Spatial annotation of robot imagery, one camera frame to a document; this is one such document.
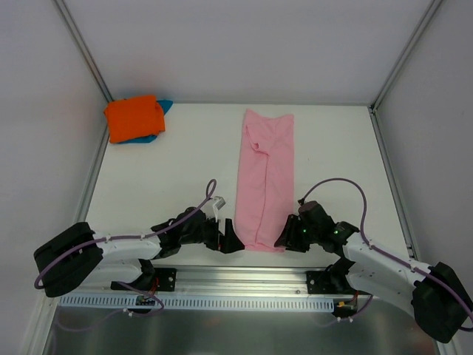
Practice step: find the right aluminium frame post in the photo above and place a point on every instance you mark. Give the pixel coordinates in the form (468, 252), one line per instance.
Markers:
(408, 49)

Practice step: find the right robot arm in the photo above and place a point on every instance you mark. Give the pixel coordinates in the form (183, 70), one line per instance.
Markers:
(433, 295)

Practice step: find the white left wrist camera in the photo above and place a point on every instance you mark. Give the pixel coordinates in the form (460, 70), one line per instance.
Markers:
(217, 203)

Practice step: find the pink t-shirt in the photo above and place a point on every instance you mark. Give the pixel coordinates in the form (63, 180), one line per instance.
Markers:
(265, 181)

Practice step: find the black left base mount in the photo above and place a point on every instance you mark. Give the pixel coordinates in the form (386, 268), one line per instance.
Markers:
(162, 279)

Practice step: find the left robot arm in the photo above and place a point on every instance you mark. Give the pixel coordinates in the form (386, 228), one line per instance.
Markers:
(82, 256)

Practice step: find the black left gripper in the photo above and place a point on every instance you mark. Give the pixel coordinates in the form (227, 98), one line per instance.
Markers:
(216, 234)

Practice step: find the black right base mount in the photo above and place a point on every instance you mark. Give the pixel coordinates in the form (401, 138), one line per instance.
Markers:
(327, 282)

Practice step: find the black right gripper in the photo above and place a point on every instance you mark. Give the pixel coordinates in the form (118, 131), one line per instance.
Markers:
(295, 232)

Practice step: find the left aluminium frame post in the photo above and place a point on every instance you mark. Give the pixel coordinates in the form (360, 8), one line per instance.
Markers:
(76, 36)

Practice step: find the white slotted cable duct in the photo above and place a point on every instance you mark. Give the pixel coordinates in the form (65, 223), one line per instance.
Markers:
(194, 302)

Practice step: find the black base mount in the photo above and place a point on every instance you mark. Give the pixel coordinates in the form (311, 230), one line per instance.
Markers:
(327, 282)
(162, 279)

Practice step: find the folded blue t-shirt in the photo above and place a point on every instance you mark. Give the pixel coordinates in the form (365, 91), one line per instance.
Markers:
(165, 105)

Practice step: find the folded orange t-shirt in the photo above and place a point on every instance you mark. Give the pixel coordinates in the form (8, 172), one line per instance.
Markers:
(136, 117)

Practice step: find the aluminium frame post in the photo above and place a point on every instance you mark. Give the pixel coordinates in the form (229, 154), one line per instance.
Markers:
(76, 36)
(408, 49)

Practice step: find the aluminium mounting rail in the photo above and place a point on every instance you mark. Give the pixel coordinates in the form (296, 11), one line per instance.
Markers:
(192, 280)

